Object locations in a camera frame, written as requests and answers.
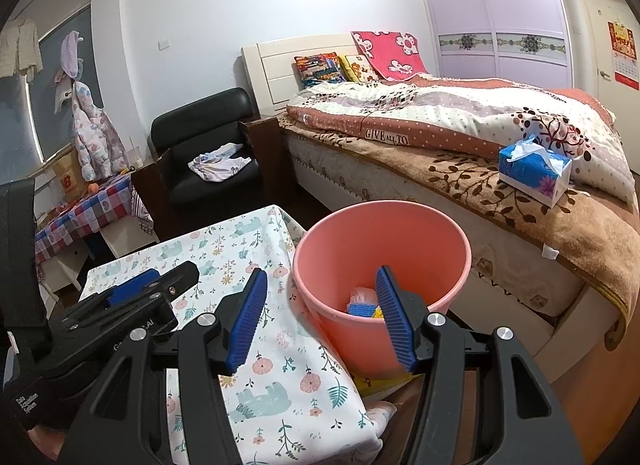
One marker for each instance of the yellow cushion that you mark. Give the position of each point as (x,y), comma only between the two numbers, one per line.
(360,69)

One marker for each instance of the white printed cloth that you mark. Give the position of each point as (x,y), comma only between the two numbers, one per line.
(220,162)

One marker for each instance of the brown leaf pattern blanket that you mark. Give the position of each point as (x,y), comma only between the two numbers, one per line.
(475,180)

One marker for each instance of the dark window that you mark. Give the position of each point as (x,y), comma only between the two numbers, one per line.
(47,120)

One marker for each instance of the white desk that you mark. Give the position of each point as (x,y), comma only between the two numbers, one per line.
(125,235)

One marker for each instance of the white bed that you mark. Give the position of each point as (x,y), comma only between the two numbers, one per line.
(280,65)

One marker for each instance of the black leather armchair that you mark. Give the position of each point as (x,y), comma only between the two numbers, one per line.
(200,115)

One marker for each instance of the floral bear print tablecloth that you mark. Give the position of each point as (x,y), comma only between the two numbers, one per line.
(270,395)

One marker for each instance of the pink flower pillow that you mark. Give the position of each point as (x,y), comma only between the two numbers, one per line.
(390,55)

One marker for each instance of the plastic cup with straw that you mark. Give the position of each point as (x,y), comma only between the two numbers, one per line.
(132,157)

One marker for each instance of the white cap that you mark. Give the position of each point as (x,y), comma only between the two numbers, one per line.
(62,95)

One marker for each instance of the floral patchwork quilt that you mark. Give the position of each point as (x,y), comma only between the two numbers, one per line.
(450,110)

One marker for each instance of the pastel puffer jacket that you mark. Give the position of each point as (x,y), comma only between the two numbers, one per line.
(95,145)

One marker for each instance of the plaid tablecloth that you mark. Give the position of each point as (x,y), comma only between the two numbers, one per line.
(85,210)

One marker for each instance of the red wall calendar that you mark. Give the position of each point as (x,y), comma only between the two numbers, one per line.
(624,52)

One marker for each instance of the blue spiky massage pad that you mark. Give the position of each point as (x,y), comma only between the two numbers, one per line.
(362,311)

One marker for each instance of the blue tissue pack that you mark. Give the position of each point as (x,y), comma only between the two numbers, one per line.
(530,170)

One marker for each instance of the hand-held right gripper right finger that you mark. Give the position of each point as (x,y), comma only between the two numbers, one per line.
(395,320)

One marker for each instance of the white hanging garment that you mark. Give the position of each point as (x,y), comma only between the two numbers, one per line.
(20,45)

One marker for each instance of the white wall switch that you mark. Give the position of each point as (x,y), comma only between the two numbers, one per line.
(164,44)

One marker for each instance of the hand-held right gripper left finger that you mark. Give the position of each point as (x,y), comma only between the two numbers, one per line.
(245,320)

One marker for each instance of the colourful printed cushion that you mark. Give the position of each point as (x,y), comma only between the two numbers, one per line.
(317,70)

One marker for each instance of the pink plastic bin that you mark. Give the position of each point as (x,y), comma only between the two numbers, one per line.
(350,255)

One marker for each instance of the lilac sliding wardrobe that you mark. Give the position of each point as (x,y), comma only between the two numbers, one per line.
(455,0)

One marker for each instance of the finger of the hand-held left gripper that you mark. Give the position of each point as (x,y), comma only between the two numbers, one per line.
(180,276)
(132,287)

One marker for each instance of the purple hat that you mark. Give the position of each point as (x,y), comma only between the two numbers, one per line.
(70,55)

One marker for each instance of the yellow plastic bag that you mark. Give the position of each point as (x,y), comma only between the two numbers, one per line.
(380,384)

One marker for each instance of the white door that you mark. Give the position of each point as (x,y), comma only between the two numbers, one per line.
(595,35)

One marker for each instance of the brown paper bag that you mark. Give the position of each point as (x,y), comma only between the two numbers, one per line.
(70,180)

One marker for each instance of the yellow plastic piece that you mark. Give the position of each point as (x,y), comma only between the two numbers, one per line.
(379,314)

